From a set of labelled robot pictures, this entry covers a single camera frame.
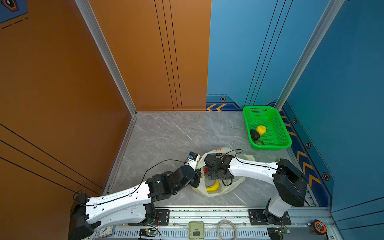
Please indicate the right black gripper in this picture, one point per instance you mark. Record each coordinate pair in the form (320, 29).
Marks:
(216, 171)

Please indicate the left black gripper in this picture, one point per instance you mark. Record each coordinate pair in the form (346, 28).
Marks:
(197, 178)

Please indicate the yellow banana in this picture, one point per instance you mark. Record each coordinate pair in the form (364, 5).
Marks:
(214, 187)

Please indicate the yellow translucent plastic bag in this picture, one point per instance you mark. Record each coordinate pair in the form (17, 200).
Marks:
(226, 186)

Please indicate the small dark green fruit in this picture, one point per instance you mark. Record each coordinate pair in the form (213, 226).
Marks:
(259, 142)

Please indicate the dark brown avocado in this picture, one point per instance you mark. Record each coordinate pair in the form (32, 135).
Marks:
(254, 135)

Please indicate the yellow lemon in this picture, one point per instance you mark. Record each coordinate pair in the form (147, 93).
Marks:
(261, 130)

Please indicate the green plastic mesh basket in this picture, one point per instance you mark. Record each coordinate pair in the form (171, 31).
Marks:
(276, 136)

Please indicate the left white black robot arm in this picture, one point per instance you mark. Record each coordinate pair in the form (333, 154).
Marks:
(131, 206)

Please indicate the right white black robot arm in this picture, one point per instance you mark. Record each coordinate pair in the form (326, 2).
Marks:
(289, 181)

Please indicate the left green circuit board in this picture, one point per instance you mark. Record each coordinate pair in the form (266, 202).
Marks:
(148, 234)

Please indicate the green circuit board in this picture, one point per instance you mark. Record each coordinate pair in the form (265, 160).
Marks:
(148, 234)
(277, 234)

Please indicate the green square device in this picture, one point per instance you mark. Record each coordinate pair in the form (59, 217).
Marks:
(196, 230)

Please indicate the small white alarm clock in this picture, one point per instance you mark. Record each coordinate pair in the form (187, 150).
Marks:
(106, 232)

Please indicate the right green circuit board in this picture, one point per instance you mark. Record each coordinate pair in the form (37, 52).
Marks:
(277, 234)

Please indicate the orange black tape measure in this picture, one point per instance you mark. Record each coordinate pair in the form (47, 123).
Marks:
(318, 227)

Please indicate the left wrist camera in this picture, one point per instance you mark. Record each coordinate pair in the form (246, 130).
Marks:
(193, 159)

